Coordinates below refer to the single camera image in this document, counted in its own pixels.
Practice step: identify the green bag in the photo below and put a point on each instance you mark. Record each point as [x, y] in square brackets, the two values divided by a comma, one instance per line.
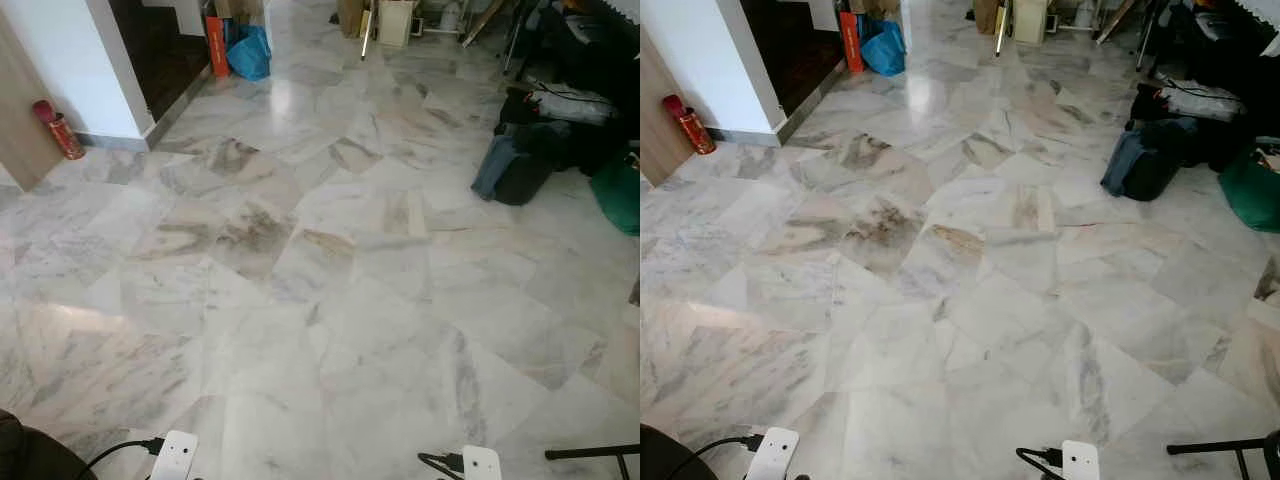
[1255, 192]
[620, 195]

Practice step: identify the black backpack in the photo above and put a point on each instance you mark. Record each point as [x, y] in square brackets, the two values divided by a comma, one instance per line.
[590, 145]
[1215, 140]

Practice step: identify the light wooden panel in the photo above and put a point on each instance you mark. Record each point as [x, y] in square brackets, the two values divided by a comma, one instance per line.
[20, 120]
[655, 130]

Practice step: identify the red cylindrical canister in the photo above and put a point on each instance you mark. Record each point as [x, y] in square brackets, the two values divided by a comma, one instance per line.
[65, 135]
[693, 128]

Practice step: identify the black duffel bag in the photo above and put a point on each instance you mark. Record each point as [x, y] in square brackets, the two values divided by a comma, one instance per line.
[1155, 170]
[530, 175]

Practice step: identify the grey plastic bag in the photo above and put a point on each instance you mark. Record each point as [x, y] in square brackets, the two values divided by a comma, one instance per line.
[575, 104]
[1205, 100]

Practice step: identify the black metal stand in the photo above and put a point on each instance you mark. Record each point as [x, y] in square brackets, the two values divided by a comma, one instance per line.
[590, 452]
[1210, 446]

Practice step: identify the dark rounded object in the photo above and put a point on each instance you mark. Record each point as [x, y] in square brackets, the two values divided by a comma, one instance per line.
[670, 460]
[30, 455]

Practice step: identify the orange red flat box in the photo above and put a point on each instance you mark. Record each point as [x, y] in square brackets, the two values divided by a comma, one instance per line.
[850, 45]
[217, 50]

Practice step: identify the blue plastic bag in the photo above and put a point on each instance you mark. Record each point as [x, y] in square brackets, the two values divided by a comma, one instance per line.
[885, 50]
[250, 58]

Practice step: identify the thin pale stick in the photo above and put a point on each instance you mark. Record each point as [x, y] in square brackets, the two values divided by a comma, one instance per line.
[367, 32]
[1001, 30]

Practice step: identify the brown cardboard box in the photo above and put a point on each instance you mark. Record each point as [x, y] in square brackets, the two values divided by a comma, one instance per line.
[350, 15]
[987, 14]

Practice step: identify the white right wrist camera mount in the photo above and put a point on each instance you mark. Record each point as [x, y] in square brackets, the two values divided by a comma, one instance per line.
[1080, 462]
[482, 465]

